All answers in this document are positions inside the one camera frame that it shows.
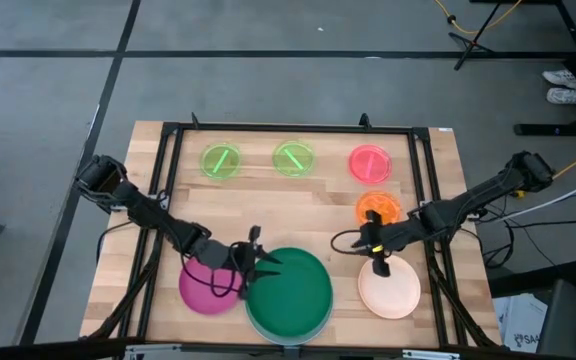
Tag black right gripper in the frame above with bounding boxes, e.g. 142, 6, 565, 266
350, 209, 406, 279

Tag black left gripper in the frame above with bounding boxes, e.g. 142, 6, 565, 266
202, 225, 284, 302

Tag small orange transparent plate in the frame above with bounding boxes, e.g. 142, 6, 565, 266
355, 190, 403, 226

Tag peach plastic plate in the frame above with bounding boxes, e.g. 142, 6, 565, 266
357, 253, 422, 320

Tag magenta plastic plate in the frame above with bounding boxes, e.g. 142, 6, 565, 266
178, 256, 247, 316

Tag small red transparent plate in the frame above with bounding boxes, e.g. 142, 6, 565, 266
348, 144, 393, 185

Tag small green transparent plate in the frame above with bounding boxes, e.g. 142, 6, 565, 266
271, 140, 317, 179
199, 142, 242, 180

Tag large dark green plate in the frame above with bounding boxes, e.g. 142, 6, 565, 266
244, 246, 334, 346

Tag white printed box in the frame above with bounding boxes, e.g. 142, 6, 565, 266
492, 293, 549, 354

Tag black computer case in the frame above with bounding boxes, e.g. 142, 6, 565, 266
536, 278, 576, 359

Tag black tripod stand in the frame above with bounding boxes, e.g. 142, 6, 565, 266
447, 0, 505, 72

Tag black desk foot bar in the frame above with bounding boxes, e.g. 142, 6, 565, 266
513, 107, 576, 138

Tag person's white shoe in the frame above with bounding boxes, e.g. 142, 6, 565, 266
546, 87, 576, 106
541, 68, 576, 91

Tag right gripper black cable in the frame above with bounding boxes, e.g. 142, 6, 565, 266
330, 228, 370, 256

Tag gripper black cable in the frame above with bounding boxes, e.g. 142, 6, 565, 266
330, 228, 370, 256
180, 241, 250, 300

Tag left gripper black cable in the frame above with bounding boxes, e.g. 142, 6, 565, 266
180, 241, 250, 300

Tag black aluminium table frame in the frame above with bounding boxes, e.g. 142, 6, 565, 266
80, 112, 502, 352

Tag black floor cables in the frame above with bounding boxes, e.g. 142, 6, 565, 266
467, 202, 576, 271

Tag white cable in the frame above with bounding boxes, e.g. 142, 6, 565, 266
487, 169, 576, 224

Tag yellow cable with black plug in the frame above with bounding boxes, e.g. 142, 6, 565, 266
432, 0, 524, 36

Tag black desk frame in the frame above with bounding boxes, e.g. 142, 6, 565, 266
469, 0, 576, 50

